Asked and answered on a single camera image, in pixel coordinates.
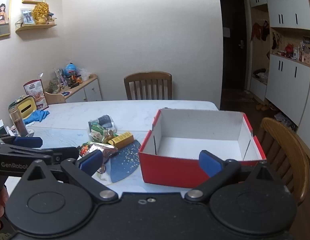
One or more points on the yellow carton box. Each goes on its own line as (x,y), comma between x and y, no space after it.
(121,140)

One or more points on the purple toy package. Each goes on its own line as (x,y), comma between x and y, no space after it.
(60,77)

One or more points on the blue dish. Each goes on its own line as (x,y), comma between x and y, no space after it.
(65,93)

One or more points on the yellow tissue box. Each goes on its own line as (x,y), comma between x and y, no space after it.
(26,105)

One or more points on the assorted shelf ornaments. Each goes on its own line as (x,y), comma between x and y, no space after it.
(292,50)

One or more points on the red printed bag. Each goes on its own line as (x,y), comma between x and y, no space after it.
(35,90)

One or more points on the dark door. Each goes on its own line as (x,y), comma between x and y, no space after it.
(232,42)

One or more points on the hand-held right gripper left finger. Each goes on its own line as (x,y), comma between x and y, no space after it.
(91,162)

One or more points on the colourful foil packet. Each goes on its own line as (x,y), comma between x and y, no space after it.
(100,148)

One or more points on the navy and white packet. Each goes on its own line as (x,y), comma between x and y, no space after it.
(105,121)

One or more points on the dark green small box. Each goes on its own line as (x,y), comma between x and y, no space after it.
(0,130)

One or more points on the small potted plant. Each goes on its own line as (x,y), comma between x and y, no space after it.
(54,86)

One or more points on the light wooden chair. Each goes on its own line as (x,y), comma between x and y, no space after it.
(295,155)

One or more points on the glass jar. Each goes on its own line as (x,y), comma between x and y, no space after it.
(20,127)

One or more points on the red cardboard box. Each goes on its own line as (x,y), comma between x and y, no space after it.
(170,167)

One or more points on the blue glove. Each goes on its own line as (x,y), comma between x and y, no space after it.
(37,116)

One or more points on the small wooden chair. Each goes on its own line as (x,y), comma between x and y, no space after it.
(53,97)

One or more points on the clear plastic bag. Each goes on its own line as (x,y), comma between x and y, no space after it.
(84,74)

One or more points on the white wardrobe cabinet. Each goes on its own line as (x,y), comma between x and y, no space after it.
(285,0)

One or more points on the red hanging clothes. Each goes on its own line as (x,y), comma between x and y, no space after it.
(257,31)

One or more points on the wall poster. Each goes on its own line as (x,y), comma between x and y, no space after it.
(2,10)

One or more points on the black toy boxes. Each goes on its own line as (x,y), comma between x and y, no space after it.
(73,82)

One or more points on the tan slippers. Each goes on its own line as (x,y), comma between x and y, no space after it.
(262,107)

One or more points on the grey shoes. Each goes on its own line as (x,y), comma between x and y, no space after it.
(285,120)

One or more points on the small photo frame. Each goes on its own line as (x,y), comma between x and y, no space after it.
(27,17)

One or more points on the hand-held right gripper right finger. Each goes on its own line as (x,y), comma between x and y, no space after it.
(210,163)

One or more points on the wooden wall shelf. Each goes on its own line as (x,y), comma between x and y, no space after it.
(35,27)

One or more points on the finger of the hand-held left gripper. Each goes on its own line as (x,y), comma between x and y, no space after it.
(66,153)
(27,142)

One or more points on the blue globe toy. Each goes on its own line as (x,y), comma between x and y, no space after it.
(70,69)

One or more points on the wooden sideboard cabinet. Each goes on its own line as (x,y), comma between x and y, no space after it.
(91,92)

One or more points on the person's left hand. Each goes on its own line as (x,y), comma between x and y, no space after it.
(0,205)

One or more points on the green cartoon snack packet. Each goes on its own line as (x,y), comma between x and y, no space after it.
(98,133)

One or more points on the dark wooden slatted chair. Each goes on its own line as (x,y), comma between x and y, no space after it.
(147,76)

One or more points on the gold ornament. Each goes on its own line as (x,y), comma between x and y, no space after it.
(41,12)

